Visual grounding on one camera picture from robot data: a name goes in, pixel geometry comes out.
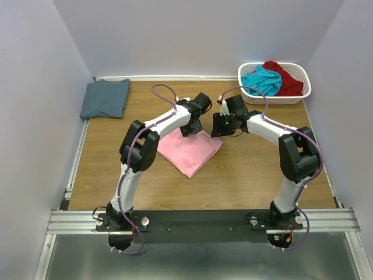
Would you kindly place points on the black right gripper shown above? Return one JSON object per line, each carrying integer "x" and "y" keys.
{"x": 217, "y": 130}

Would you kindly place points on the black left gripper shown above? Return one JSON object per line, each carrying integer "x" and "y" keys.
{"x": 196, "y": 129}

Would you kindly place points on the pink t shirt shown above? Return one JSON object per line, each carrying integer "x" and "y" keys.
{"x": 188, "y": 154}

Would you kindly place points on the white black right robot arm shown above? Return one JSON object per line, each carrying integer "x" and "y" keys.
{"x": 300, "y": 157}

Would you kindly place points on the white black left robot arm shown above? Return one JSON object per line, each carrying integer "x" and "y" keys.
{"x": 139, "y": 149}

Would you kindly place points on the turquoise t shirt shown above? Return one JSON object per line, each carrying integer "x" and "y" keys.
{"x": 266, "y": 81}

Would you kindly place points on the dark red t shirt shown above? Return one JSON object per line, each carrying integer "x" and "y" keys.
{"x": 290, "y": 86}

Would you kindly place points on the folded grey-blue t shirt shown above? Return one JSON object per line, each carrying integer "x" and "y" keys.
{"x": 105, "y": 99}

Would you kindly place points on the white plastic laundry basket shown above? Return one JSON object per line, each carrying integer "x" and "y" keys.
{"x": 296, "y": 71}

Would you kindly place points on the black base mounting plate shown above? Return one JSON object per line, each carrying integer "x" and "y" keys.
{"x": 208, "y": 226}

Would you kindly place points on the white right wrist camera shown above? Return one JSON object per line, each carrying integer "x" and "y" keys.
{"x": 224, "y": 111}

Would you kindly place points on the aluminium frame rail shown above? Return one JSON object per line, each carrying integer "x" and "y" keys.
{"x": 328, "y": 247}

